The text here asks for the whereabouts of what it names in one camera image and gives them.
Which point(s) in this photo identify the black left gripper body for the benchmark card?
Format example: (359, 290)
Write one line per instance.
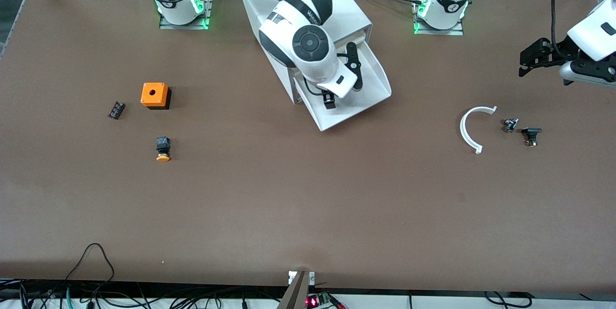
(559, 52)

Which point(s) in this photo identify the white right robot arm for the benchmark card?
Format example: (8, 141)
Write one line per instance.
(308, 44)

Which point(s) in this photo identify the yellow cap push button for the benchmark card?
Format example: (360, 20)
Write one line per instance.
(163, 149)

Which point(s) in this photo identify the small black silver part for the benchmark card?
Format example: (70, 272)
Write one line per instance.
(510, 125)

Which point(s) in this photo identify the white curved plastic arc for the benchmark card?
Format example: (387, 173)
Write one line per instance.
(463, 131)

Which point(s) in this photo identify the circuit board with red light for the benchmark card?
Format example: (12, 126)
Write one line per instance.
(317, 301)

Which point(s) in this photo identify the small black terminal block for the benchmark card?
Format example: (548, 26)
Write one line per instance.
(116, 110)

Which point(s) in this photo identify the black flat-head switch part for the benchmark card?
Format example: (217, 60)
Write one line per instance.
(531, 132)

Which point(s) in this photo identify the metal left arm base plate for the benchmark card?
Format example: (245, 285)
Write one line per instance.
(455, 32)

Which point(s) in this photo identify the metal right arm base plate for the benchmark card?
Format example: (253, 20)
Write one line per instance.
(208, 8)

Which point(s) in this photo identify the orange switch box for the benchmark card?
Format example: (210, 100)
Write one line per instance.
(155, 95)

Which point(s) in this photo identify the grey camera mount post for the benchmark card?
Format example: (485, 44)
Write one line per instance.
(296, 292)

